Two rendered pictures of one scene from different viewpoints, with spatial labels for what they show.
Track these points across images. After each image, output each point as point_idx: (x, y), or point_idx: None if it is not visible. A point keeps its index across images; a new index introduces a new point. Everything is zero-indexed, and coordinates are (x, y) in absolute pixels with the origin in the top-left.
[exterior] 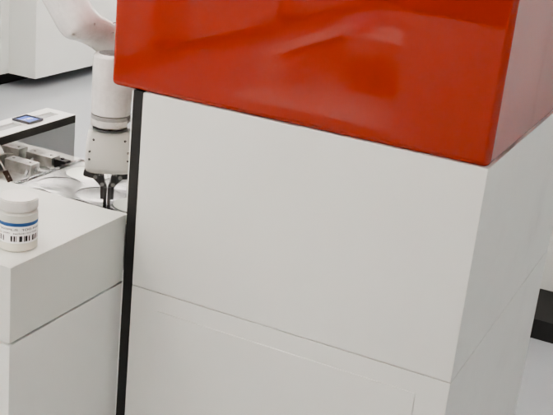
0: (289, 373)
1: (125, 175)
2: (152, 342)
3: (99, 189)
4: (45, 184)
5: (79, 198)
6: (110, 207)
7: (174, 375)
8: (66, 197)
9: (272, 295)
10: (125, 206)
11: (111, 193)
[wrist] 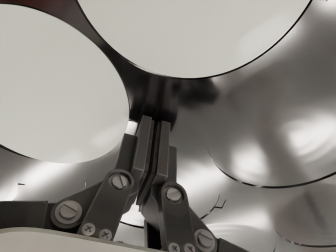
0: None
1: (28, 223)
2: None
3: (138, 216)
4: (254, 251)
5: (218, 184)
6: (143, 102)
7: None
8: (252, 194)
9: None
10: (82, 97)
11: (130, 151)
